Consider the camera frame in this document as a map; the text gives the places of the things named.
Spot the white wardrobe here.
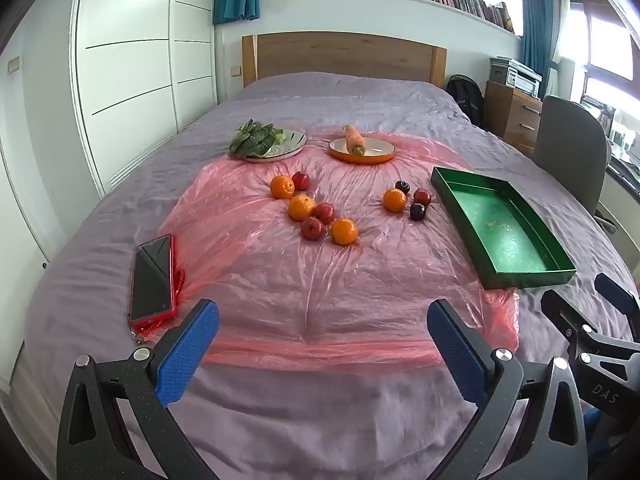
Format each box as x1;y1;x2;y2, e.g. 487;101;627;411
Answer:
70;0;218;196

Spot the grey chair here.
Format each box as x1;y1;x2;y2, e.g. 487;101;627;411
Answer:
531;95;613;216

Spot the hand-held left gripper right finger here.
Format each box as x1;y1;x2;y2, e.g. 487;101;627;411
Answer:
426;299;588;480

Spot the orange oval dish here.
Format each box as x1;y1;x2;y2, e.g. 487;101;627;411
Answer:
328;136;396;166

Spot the wooden headboard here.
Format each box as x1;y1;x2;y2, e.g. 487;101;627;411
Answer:
242;32;447;88

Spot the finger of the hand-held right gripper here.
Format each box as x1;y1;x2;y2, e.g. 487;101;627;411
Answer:
594;273;640;327
541;287;599;357

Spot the leafy bok choy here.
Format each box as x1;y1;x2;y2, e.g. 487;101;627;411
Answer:
229;119;276;157

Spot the orange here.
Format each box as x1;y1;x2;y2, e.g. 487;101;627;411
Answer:
288;194;317;222
330;218;359;246
383;187;408;213
270;175;295;200

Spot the window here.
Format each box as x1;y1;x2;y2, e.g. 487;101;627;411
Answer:
570;0;640;106

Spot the pink plastic sheet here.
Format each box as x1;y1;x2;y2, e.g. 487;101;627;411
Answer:
162;130;521;373

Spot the grey plate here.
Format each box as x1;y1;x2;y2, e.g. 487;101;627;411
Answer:
240;129;308;163

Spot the phone in red case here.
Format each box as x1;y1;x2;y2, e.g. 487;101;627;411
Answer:
129;234;177;322

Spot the cluttered white desk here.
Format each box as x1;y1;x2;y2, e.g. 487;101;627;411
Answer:
597;100;640;241

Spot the carrot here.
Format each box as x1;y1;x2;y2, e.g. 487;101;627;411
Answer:
344;124;367;157

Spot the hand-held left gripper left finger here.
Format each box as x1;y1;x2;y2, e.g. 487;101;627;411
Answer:
56;299;221;480

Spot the wooden drawer cabinet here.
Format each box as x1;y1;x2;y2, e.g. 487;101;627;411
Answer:
484;81;543;156

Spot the white printer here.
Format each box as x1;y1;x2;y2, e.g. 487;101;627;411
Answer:
489;57;542;98

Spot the black backpack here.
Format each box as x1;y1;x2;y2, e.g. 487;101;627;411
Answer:
445;74;485;128

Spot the green tray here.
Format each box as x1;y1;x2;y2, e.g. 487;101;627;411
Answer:
431;166;577;291

